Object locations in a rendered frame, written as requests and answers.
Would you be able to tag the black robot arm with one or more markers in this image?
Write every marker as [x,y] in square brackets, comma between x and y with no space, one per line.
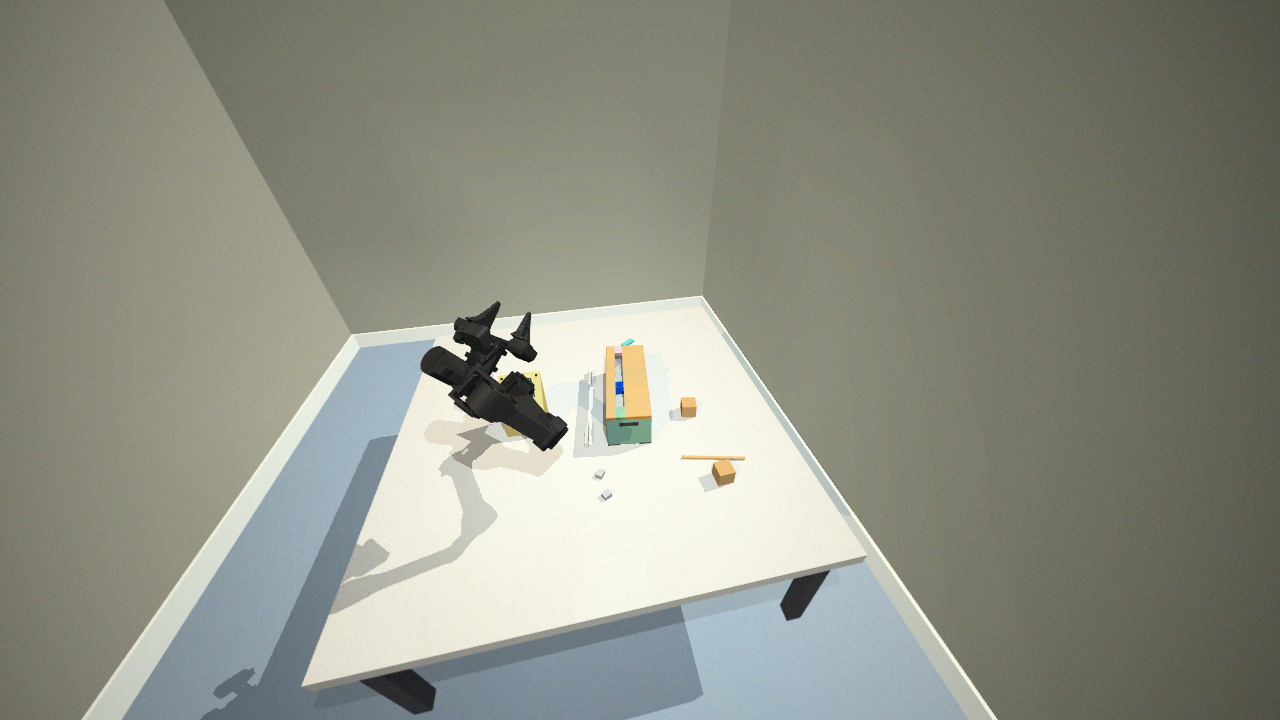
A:
[487,398]

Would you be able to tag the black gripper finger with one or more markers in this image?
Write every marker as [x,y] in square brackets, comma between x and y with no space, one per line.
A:
[487,317]
[523,331]

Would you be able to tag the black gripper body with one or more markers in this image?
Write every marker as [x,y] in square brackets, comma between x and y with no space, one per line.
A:
[517,347]

